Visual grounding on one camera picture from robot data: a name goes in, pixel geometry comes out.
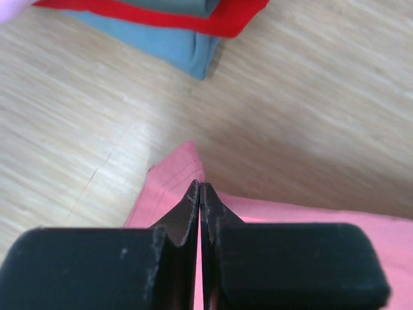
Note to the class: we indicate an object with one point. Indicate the grey blue folded t shirt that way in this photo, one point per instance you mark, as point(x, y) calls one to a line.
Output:
point(185, 49)

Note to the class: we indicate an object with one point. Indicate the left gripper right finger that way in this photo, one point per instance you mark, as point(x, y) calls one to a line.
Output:
point(285, 265)

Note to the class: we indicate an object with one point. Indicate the light pink folded t shirt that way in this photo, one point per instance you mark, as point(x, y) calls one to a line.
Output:
point(10, 9)

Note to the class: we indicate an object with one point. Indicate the red folded t shirt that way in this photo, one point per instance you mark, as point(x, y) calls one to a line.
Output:
point(215, 18)

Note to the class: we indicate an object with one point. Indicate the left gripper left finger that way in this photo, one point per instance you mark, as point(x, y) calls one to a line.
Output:
point(97, 268)

